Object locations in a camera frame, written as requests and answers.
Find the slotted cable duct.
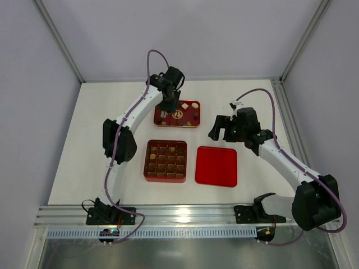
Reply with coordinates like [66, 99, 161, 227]
[47, 226, 257, 240]

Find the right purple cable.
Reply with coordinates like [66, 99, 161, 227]
[234, 88, 348, 247]

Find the aluminium front rail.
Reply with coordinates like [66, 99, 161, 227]
[33, 203, 298, 226]

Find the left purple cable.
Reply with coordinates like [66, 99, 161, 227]
[103, 49, 171, 244]

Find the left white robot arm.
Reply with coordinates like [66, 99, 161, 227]
[86, 66, 185, 225]

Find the purple cable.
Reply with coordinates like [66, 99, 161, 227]
[103, 49, 171, 244]
[234, 88, 348, 247]

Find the red square chocolate box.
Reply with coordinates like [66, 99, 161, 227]
[143, 140, 187, 183]

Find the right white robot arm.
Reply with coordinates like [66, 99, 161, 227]
[208, 108, 342, 231]

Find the red box lid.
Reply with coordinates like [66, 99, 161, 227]
[195, 146, 238, 188]

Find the red chocolate tray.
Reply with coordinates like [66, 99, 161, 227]
[153, 100, 201, 128]

